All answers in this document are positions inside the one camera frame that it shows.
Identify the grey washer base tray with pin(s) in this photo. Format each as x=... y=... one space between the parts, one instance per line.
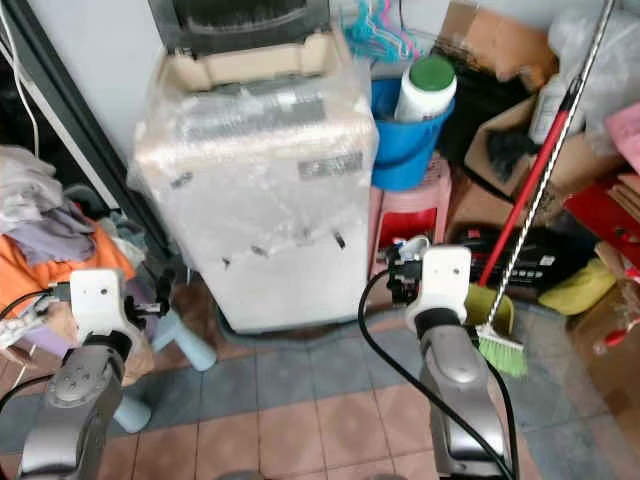
x=320 y=338

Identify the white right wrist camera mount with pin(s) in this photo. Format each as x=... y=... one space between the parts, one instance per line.
x=442 y=278

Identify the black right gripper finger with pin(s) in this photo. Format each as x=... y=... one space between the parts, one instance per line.
x=393 y=270

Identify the pink cloth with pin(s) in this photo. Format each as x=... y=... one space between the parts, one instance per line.
x=626 y=135

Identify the open cardboard box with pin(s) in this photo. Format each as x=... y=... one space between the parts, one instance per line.
x=585 y=160

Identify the yellow cloth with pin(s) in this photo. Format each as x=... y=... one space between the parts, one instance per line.
x=578 y=288

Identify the red box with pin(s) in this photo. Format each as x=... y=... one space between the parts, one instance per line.
x=605 y=215

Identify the white shoe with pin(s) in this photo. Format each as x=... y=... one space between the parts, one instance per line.
x=410 y=248

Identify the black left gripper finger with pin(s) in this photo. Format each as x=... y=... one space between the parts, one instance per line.
x=166 y=287

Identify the orange garment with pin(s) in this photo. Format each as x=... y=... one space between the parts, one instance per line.
x=30 y=280

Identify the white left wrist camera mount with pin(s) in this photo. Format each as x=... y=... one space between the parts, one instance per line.
x=102 y=302

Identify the clear plastic bag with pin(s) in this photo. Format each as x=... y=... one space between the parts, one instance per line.
x=600 y=60

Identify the blue plastic bucket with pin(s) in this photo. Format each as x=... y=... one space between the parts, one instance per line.
x=405 y=150

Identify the pink plastic stool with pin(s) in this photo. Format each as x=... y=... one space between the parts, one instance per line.
x=410 y=208

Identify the white plastic bottle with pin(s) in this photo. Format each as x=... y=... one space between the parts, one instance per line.
x=550 y=110

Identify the black cloth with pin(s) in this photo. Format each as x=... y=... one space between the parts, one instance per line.
x=512 y=155

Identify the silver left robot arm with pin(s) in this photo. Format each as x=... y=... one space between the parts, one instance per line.
x=75 y=415

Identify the brown folded cardboard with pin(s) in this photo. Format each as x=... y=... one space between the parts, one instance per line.
x=500 y=42

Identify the teal plastic hanger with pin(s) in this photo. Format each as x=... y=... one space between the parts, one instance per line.
x=370 y=35

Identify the pink plastic hanger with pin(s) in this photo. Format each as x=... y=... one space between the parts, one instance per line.
x=405 y=30

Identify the dark door frame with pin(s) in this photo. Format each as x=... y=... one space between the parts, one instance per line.
x=70 y=120

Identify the pale blue plastic leg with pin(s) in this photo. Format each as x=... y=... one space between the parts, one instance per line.
x=131 y=415
x=185 y=342

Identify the brown cardboard box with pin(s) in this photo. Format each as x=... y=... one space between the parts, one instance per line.
x=605 y=370

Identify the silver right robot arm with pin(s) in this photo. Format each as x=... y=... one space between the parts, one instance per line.
x=460 y=390

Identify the black labelled case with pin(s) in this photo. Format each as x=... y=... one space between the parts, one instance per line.
x=550 y=260

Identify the white plastic-wrapped washing machine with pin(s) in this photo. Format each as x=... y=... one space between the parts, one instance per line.
x=260 y=210

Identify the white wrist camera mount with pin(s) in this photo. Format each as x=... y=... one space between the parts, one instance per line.
x=442 y=278
x=102 y=302

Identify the dark washer lid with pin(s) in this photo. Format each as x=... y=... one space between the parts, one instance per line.
x=240 y=22

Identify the white bottle green cap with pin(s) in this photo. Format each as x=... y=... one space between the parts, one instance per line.
x=425 y=92

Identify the grey white garment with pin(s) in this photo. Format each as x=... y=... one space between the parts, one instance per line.
x=30 y=185

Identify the purple garment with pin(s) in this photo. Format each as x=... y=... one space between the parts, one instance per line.
x=60 y=240

